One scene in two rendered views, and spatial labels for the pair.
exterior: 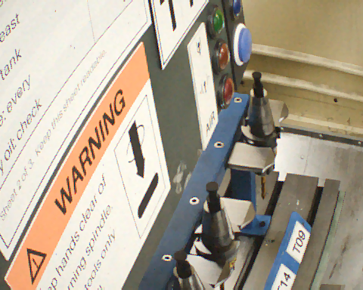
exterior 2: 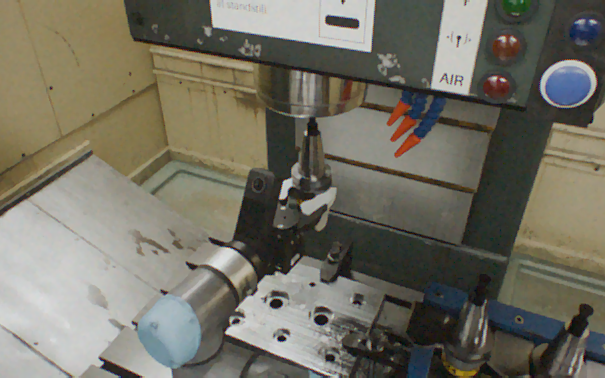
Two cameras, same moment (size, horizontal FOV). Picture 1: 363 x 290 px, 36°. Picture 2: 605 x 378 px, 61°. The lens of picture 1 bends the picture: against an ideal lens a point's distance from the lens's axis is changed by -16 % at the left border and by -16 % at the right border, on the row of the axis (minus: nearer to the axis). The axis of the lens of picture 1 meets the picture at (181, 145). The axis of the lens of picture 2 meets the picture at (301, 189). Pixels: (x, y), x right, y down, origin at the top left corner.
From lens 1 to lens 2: 0.46 m
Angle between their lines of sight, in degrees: 65
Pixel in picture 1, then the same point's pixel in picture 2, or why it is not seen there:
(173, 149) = (389, 33)
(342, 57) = not seen: outside the picture
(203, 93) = (453, 43)
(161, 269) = (501, 313)
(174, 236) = (551, 326)
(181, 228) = not seen: hidden behind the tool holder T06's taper
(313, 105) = not seen: outside the picture
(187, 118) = (418, 35)
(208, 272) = (508, 356)
